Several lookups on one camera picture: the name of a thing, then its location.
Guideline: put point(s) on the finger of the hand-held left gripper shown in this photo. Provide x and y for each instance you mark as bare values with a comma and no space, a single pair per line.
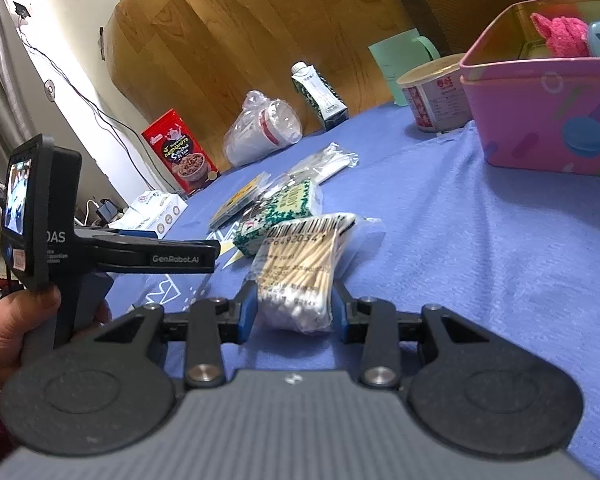
130,234
180,258

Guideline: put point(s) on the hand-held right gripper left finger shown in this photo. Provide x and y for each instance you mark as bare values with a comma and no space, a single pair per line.
247,310

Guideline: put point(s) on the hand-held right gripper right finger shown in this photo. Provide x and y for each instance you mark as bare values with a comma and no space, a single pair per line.
347,316

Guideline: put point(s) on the barcode cotton swab bag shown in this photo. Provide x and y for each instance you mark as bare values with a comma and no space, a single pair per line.
295,270

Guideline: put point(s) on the yellow packet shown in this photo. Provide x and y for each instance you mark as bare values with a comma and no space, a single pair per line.
237,202

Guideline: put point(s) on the green patterned tissue packet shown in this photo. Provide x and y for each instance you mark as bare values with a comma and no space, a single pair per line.
280,205

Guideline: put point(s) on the pink tin box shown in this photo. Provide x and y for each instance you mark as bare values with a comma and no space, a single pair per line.
530,120

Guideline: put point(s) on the pink knitted cloth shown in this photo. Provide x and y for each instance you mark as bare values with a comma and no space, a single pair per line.
565,35

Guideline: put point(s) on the person's left hand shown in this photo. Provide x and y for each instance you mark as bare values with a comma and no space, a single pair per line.
10,332

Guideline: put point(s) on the white tissue pack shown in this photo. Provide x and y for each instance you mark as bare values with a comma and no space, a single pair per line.
150,210

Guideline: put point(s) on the black charger plug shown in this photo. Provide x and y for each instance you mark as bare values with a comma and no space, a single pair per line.
105,210

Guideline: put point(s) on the red cereal box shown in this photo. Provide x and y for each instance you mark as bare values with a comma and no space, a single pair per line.
180,155

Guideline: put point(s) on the blue tablecloth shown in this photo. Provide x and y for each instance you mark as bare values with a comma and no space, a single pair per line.
480,260

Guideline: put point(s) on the bag of paper cups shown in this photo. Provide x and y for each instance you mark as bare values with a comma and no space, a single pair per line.
265,130

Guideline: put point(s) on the clear cotton swab bag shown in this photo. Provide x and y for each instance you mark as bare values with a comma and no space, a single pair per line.
325,162

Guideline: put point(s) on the green white drink carton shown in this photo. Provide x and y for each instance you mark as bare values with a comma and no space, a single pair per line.
320,95

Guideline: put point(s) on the wooden board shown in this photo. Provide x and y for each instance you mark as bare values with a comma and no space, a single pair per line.
230,35

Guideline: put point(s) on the instant noodle bowl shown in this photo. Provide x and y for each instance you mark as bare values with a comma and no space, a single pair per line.
435,97

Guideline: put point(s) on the mint green measuring cup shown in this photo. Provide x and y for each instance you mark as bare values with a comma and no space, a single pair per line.
395,60

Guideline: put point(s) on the brown chair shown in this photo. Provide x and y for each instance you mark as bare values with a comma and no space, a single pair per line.
455,0

